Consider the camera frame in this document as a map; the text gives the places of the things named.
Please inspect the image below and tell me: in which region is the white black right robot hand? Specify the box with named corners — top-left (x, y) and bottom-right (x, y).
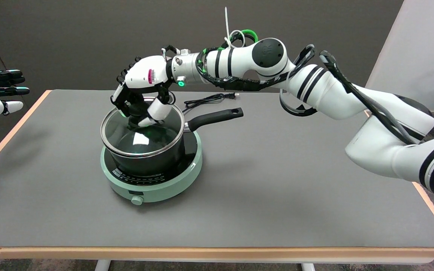
top-left (111, 56), bottom-right (176, 128)

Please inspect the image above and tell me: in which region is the glass pot lid black knob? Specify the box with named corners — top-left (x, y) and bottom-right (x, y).
top-left (100, 98), bottom-right (185, 156)

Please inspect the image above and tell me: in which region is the white zip tie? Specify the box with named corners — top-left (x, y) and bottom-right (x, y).
top-left (224, 7), bottom-right (246, 49)

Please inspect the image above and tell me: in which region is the green round induction cooker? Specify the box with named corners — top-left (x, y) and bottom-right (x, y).
top-left (100, 132), bottom-right (203, 206)

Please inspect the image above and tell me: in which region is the grey table mat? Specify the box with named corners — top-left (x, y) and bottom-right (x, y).
top-left (0, 90), bottom-right (434, 248)

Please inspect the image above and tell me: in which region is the white partition panel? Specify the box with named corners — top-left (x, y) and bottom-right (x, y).
top-left (366, 0), bottom-right (434, 113)

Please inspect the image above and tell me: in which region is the black power cord with plug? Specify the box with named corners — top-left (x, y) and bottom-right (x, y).
top-left (181, 92), bottom-right (240, 114)

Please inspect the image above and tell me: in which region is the black saucepan with handle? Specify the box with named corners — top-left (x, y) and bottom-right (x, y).
top-left (103, 107), bottom-right (244, 178)

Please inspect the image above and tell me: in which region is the green-taped black arm cable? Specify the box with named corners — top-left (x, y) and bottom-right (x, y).
top-left (196, 29), bottom-right (305, 92)

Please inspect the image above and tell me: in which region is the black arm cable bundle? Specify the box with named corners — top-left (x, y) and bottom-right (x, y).
top-left (279, 44), bottom-right (427, 146)

